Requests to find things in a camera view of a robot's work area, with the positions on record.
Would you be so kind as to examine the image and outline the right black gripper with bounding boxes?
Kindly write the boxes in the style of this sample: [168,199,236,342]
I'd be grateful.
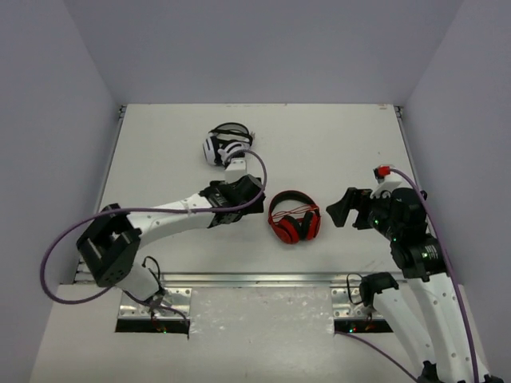
[327,187,401,242]

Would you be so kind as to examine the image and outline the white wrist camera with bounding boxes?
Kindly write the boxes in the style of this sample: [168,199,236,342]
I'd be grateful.
[224,158,248,184]
[370,165,402,199]

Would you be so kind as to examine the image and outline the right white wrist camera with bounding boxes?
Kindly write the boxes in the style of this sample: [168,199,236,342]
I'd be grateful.
[370,165,402,199]

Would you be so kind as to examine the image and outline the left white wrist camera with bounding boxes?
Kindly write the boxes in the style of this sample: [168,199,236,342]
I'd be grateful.
[224,158,248,184]

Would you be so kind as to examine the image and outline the white black headphones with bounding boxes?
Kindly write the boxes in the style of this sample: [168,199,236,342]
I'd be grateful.
[203,122,254,167]

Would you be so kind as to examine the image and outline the metal mounting plate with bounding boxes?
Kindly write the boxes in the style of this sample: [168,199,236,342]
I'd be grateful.
[331,286,383,320]
[117,286,192,320]

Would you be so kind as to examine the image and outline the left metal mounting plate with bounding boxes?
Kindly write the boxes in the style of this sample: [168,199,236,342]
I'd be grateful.
[117,286,192,320]

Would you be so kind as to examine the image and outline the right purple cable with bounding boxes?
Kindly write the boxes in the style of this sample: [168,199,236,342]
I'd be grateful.
[334,167,480,383]

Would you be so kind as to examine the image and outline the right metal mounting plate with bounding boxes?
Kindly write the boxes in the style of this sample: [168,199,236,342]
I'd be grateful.
[331,286,383,320]

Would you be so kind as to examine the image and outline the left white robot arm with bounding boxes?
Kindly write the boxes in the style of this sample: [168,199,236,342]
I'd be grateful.
[77,175,265,306]

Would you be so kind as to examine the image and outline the red black headphones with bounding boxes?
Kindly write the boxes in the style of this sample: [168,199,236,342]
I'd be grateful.
[267,190,321,244]

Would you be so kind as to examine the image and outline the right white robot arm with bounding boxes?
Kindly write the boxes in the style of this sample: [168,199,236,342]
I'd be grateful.
[327,188,495,382]

